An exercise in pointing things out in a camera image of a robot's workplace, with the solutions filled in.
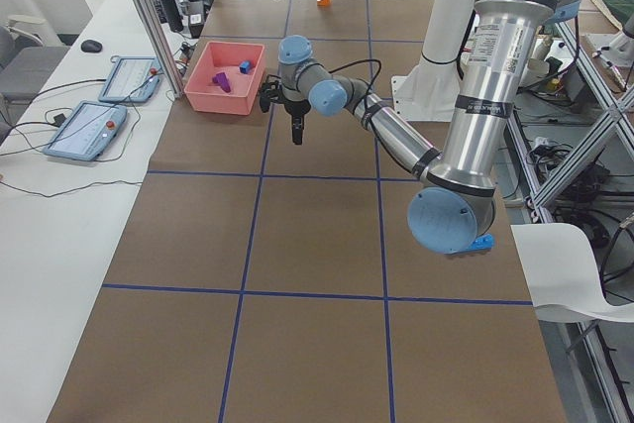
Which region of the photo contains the upper teach pendant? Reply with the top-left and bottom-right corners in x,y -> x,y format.
98,56 -> 162,104

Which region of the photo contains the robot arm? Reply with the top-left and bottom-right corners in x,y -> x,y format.
260,0 -> 581,255

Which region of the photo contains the black computer mouse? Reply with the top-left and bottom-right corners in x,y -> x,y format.
80,40 -> 103,53

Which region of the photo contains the small blue block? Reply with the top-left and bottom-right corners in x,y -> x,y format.
239,60 -> 252,74

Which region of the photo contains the black bottle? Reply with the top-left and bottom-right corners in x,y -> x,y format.
159,0 -> 184,33

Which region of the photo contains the long blue block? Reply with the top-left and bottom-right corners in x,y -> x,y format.
449,234 -> 495,257

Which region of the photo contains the pink plastic box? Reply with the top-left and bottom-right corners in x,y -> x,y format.
184,41 -> 266,116

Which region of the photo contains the lower teach pendant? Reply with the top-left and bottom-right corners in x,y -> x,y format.
43,101 -> 128,161

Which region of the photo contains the aluminium frame post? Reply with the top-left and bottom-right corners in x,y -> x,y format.
133,0 -> 184,99

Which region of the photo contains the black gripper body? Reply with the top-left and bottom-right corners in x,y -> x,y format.
259,74 -> 311,145

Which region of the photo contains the purple sloped block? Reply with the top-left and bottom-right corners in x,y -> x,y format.
212,71 -> 232,93

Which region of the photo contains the teach pendant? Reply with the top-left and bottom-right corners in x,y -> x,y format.
98,56 -> 162,104
43,101 -> 128,161

